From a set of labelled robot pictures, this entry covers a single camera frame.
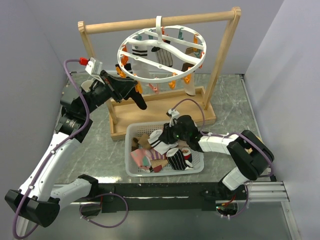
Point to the white round clip hanger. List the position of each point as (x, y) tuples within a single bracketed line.
[(177, 49)]

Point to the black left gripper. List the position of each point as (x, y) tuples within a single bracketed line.
[(121, 87)]

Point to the cream brown ribbed sock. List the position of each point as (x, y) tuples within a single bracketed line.
[(189, 80)]

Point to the wooden hanger stand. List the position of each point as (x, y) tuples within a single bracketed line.
[(122, 114)]

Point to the pink clothes peg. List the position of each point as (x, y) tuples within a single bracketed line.
[(154, 88)]

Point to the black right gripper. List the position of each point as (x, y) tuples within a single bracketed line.
[(166, 136)]

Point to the pink sock left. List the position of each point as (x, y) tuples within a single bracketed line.
[(140, 158)]

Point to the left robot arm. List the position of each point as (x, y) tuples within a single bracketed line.
[(36, 200)]

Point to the aluminium rail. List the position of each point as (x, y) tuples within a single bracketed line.
[(256, 195)]

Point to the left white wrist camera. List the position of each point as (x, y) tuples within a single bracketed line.
[(93, 68)]

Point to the purple striped sock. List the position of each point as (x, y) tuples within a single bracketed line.
[(154, 155)]

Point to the black white striped sock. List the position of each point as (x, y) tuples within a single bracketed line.
[(163, 56)]

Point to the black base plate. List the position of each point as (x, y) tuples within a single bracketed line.
[(200, 195)]

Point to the white plastic laundry basket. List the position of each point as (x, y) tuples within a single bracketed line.
[(132, 169)]

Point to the orange clothes peg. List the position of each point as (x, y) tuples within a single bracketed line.
[(172, 84), (138, 87)]

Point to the tan brown sock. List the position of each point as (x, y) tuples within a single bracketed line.
[(140, 142)]

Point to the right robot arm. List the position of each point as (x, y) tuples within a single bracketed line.
[(250, 155)]

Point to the red santa sock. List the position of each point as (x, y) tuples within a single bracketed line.
[(187, 154)]

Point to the black sock white stripes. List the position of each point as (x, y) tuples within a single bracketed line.
[(133, 94)]

